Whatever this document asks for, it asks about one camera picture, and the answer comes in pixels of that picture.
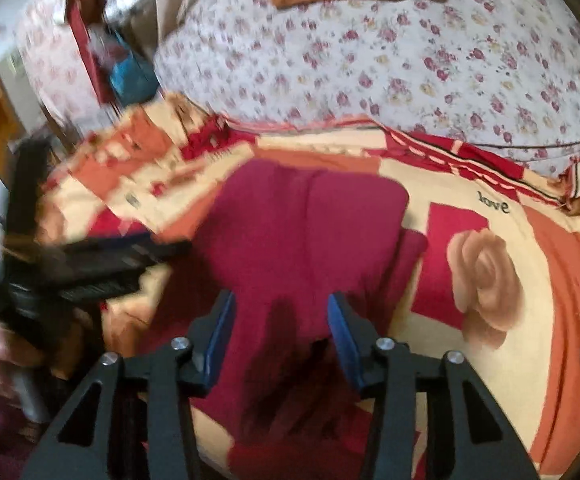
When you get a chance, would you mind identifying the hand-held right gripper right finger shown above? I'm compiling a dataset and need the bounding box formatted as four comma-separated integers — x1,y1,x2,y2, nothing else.
326,291,541,480

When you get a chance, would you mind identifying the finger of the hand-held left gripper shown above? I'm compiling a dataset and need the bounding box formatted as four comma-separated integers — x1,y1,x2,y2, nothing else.
57,272,147,305
55,237,193,275

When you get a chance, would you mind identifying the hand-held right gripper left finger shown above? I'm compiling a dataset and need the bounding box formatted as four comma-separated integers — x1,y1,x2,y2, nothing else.
20,289,237,480

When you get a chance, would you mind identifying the maroon shirt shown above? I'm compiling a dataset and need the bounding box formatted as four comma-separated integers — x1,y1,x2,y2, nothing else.
140,160,428,453

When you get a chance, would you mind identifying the blue bag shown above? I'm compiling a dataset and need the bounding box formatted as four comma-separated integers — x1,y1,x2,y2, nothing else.
107,50,160,105

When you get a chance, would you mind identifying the pink floral cloth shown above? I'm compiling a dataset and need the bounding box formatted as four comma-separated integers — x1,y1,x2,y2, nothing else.
14,0,102,126

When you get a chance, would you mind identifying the red orange printed blanket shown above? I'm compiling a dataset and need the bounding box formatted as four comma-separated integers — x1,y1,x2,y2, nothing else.
35,92,580,480

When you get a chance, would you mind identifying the red wooden furniture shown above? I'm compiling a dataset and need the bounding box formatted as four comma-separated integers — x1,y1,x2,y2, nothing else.
65,0,121,106

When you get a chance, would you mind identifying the white floral quilt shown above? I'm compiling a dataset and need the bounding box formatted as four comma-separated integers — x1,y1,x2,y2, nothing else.
152,0,580,181

